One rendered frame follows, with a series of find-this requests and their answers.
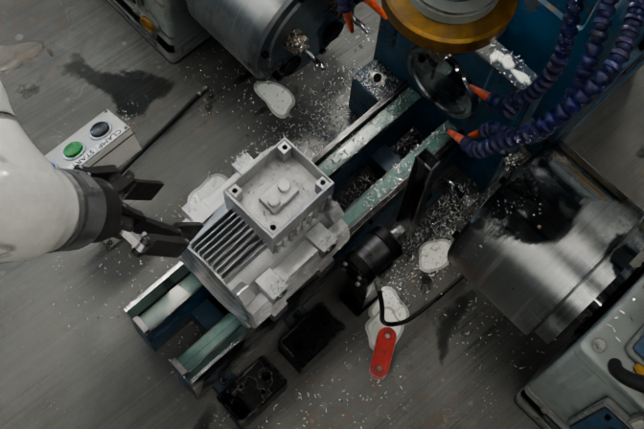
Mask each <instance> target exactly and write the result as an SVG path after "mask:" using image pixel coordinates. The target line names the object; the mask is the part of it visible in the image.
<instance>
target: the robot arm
mask: <svg viewBox="0 0 644 429"><path fill-rule="evenodd" d="M119 171H120V169H119V168H118V167H117V166H115V165H107V166H96V167H85V166H81V165H78V164H76V165H75V166H74V167H73V168H72V169H62V168H58V167H54V166H53V164H52V163H51V162H50V161H49V160H48V159H47V158H46V157H45V156H44V155H43V154H42V153H41V152H40V151H39V150H38V149H37V148H36V146H35V145H34V144H33V142H32V141H31V140H30V138H29V137H28V136H27V134H26V133H25V131H24V130H23V128H22V127H21V125H20V124H19V122H18V120H17V119H16V117H15V115H14V113H13V111H12V107H11V104H10V101H9V98H8V95H7V92H6V90H5V88H4V86H3V84H2V82H1V80H0V263H2V262H14V261H22V260H30V259H34V258H37V257H40V256H42V255H44V254H45V253H54V252H58V251H74V250H79V249H82V248H84V247H86V246H87V245H89V244H90V243H97V242H101V241H104V240H106V239H108V238H111V237H115V238H117V239H120V240H123V239H126V240H127V241H128V242H129V243H130V244H131V245H132V246H131V247H132V250H131V254H132V255H133V256H134V257H136V258H140V257H142V256H144V255H148V256H158V257H168V258H179V256H180V255H181V254H182V253H183V252H184V251H185V249H186V248H187V247H188V246H189V245H190V241H192V240H193V238H194V237H195V236H196V235H197V233H198V232H199V231H200V230H201V229H202V228H203V226H204V225H203V224H202V223H201V222H175V223H174V224H173V226H171V225H168V224H165V223H163V222H160V221H157V220H154V219H151V218H149V217H146V216H145V215H144V214H143V212H141V211H138V210H136V209H133V208H130V207H129V206H128V205H127V204H126V203H124V202H123V201H122V200H121V199H120V196H119V195H120V194H121V193H122V192H123V193H122V194H121V197H122V198H123V199H124V200H152V199H153V198H154V197H155V196H156V195H157V193H158V192H159V191H160V190H161V189H162V187H163V186H164V184H163V183H162V182H161V181H157V180H145V179H137V178H134V177H135V174H134V172H132V171H131V170H128V171H127V172H126V173H125V174H124V175H122V174H120V173H119ZM110 183H111V184H110Z"/></svg>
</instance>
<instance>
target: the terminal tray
mask: <svg viewBox="0 0 644 429"><path fill-rule="evenodd" d="M279 164H280V166H279V167H280V168H278V166H277V165H279ZM292 164H293V165H294V166H290V165H292ZM275 169H276V175H272V174H274V172H275ZM285 169H287V171H288V173H287V171H286V170H285ZM288 169H289V170H288ZM259 174H260V177H259ZM276 176H278V177H276ZM268 177H271V178H268ZM273 178H274V179H273ZM259 179H260V181H259ZM265 179H266V180H265ZM272 179H273V180H272ZM271 180H272V181H271ZM277 180H278V181H277ZM293 180H294V183H292V182H293ZM296 183H298V186H296V185H297V184H296ZM302 184H303V187H302ZM251 185H252V186H251ZM260 185H261V186H260ZM258 186H260V187H258ZM257 187H258V188H257ZM267 188H268V189H267ZM303 188H304V190H305V192H304V191H303ZM247 191H249V192H250V194H251V195H249V194H247V193H248V192H247ZM307 191H308V192H310V193H308V192H307ZM246 192H247V193H246ZM253 192H255V195H254V193H253ZM297 193H298V198H296V194H297ZM306 193H307V194H306ZM333 193H334V181H333V180H331V179H330V178H329V177H328V176H327V175H326V174H325V173H324V172H323V171H322V170H321V169H319V168H318V167H317V166H316V165H315V164H314V163H313V162H312V161H311V160H310V159H309V158H308V157H306V156H305V155H304V154H303V153H302V152H301V151H300V150H299V149H298V148H297V147H296V146H295V145H293V144H292V143H291V142H290V141H289V140H288V139H287V138H286V137H285V138H283V139H282V140H281V141H280V142H279V143H278V144H277V145H275V146H274V147H273V148H272V149H271V150H269V151H268V152H267V153H266V154H265V155H264V156H263V157H261V158H260V159H259V160H258V161H257V162H256V163H254V164H253V165H252V166H251V167H250V168H249V169H247V170H246V171H245V172H244V173H243V174H242V175H240V176H239V177H238V178H237V179H236V180H235V181H234V182H232V183H231V184H230V185H229V186H228V187H227V188H225V189H224V190H223V195H224V201H225V204H226V209H227V210H230V209H231V208H232V212H233V213H234V212H236V213H237V216H240V217H241V220H243V219H244V221H245V224H247V223H248V224H249V227H250V229H252V228H253V230H254V233H255V234H256V233H258V235H259V238H262V239H263V243H267V248H268V249H269V250H270V252H271V253H272V254H275V253H278V254H279V253H280V252H281V247H282V246H283V247H284V248H286V247H287V243H288V241H290V242H292V241H293V236H297V237H298V236H299V233H300V230H302V231H304V230H305V229H306V225H307V224H309V225H311V220H312V219H313V218H314V219H317V218H318V214H319V213H321V214H323V212H324V207H325V206H329V205H330V203H331V201H332V196H333ZM308 194H309V195H310V196H308ZM303 198H304V199H305V200H304V199H303ZM311 198H312V200H311ZM242 199H243V200H242ZM239 201H240V202H239ZM258 201H260V202H258ZM249 202H250V206H248V204H249ZM294 206H296V207H295V208H294ZM300 206H301V207H302V209H301V208H300ZM291 207H292V209H291ZM249 208H250V209H249ZM284 209H285V210H284ZM299 210H300V211H299ZM262 211H267V212H266V213H262ZM279 211H280V212H279ZM294 211H295V212H294ZM264 214H265V217H264ZM290 214H292V217H290ZM286 216H287V217H286ZM288 216H289V219H288ZM257 217H258V218H259V219H258V218H257ZM280 217H281V218H280ZM265 219H267V221H266V220H265ZM270 219H271V220H270ZM277 223H279V224H277ZM265 224H266V226H265Z"/></svg>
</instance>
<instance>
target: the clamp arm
mask: <svg viewBox="0 0 644 429"><path fill-rule="evenodd" d="M440 164H441V162H440V160H438V159H437V158H436V157H435V156H434V155H433V154H432V153H431V152H430V151H429V150H428V149H427V148H424V149H422V150H421V151H420V152H419V153H418V154H417V155H416V156H415V159H414V162H413V166H412V169H411V172H410V174H409V178H408V181H407V184H406V187H405V190H404V194H403V197H402V202H401V206H400V208H399V211H398V214H397V218H396V221H395V224H394V225H393V227H395V226H396V225H397V224H398V225H397V226H396V228H397V229H399V230H400V229H401V227H403V229H402V230H401V231H400V232H401V234H402V235H403V234H404V233H405V234H404V235H403V236H402V237H406V238H409V237H410V236H411V235H412V234H413V233H414V232H415V231H416V228H417V225H418V223H419V220H420V217H421V215H422V212H423V209H424V207H425V204H426V201H427V198H428V195H429V193H430V190H431V187H432V185H433V182H434V179H435V177H436V174H437V171H438V169H439V167H440ZM399 224H400V225H399Z"/></svg>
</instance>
